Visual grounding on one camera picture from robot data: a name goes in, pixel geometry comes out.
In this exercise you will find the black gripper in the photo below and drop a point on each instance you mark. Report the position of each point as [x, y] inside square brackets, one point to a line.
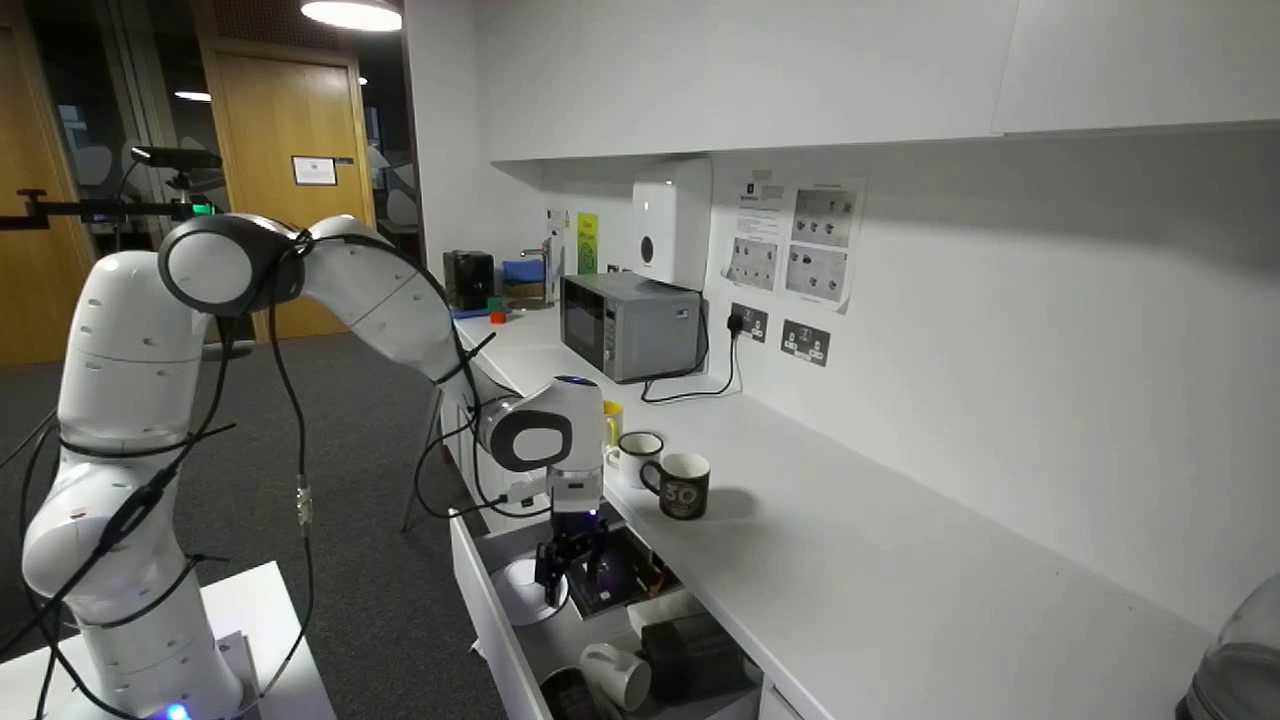
[575, 530]

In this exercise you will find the brown printed mug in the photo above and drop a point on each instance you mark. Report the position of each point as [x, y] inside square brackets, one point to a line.
[682, 484]

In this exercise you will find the white enamel mug dark rim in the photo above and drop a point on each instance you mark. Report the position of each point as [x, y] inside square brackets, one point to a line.
[640, 440]

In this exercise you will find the white mug yellow inside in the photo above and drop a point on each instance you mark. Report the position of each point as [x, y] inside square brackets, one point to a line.
[613, 423]

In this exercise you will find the white robot base platform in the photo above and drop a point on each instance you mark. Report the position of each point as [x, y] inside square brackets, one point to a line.
[272, 643]

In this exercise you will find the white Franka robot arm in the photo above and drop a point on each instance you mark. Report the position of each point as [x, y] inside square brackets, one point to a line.
[120, 362]

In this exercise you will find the white open drawer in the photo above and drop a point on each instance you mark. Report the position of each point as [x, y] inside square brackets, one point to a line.
[484, 653]

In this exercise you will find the white bowl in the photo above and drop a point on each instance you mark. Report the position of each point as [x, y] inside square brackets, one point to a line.
[512, 601]

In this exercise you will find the white folded napkin stack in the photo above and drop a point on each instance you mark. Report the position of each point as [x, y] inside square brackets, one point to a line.
[667, 610]

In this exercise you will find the white base cabinet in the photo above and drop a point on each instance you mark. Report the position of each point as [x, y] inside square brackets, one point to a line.
[467, 453]

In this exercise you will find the dark translucent bag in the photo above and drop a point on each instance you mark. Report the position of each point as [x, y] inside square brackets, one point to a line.
[701, 659]

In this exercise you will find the silver microwave oven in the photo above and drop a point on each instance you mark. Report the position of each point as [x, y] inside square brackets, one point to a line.
[626, 335]

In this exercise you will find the small red object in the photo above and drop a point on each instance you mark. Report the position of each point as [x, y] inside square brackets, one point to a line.
[499, 314]

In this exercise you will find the blue container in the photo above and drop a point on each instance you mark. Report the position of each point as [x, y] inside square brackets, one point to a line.
[522, 272]

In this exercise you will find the black countertop appliance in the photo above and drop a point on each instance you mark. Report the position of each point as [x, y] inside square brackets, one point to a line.
[470, 280]

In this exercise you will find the white paper towel dispenser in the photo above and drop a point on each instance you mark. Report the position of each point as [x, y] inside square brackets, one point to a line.
[653, 226]

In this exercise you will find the white door sign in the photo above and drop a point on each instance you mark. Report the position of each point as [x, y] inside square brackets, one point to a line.
[312, 170]

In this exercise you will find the wooden door with sign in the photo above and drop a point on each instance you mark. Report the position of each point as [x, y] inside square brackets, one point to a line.
[266, 133]

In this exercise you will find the round ceiling lamp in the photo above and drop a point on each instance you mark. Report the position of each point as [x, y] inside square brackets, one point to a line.
[353, 15]

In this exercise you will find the small ceiling lamp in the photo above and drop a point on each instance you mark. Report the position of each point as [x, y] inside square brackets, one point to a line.
[195, 95]

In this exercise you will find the glass kettle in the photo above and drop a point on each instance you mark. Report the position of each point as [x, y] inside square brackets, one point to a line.
[1243, 666]

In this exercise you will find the plain wooden door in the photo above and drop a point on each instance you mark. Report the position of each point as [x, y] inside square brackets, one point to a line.
[26, 133]

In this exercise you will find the dark double wall socket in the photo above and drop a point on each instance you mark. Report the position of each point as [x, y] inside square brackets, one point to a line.
[804, 346]
[758, 327]

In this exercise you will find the yellow green wall notice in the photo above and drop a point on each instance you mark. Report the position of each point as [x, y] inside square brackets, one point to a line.
[591, 244]

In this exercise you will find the white fused switch plate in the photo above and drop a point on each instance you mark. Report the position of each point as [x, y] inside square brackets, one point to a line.
[755, 261]
[817, 272]

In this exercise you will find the grey printed wall notice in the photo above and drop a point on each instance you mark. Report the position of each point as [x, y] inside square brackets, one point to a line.
[826, 217]

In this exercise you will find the white wall cabinet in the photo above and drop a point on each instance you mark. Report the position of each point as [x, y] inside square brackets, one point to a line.
[802, 66]

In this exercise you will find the black camera stand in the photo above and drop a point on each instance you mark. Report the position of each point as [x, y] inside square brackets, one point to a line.
[80, 209]

